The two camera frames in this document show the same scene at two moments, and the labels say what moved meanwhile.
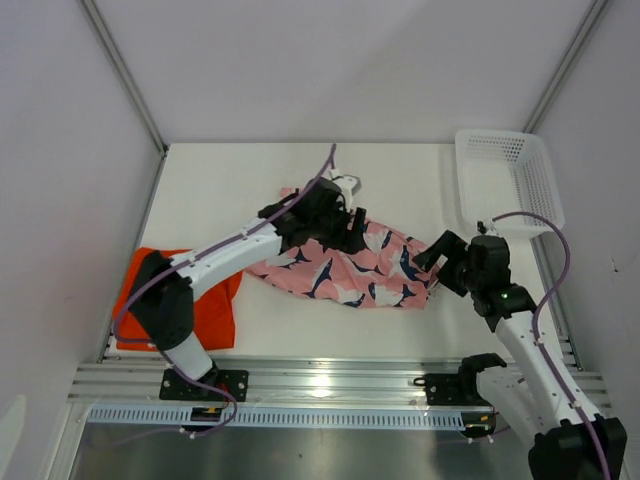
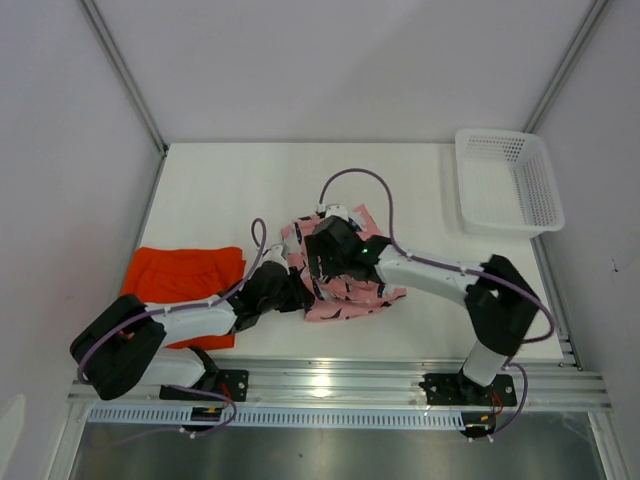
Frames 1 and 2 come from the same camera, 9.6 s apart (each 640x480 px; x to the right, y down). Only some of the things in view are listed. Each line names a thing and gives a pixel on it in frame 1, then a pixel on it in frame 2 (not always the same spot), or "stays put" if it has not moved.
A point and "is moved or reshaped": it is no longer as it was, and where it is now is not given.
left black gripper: (343, 241) -> (300, 295)
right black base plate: (452, 388) stays put
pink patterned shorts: (383, 273) is moved or reshaped
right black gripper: (446, 244) -> (315, 250)
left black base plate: (176, 386) stays put
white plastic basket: (500, 171) stays put
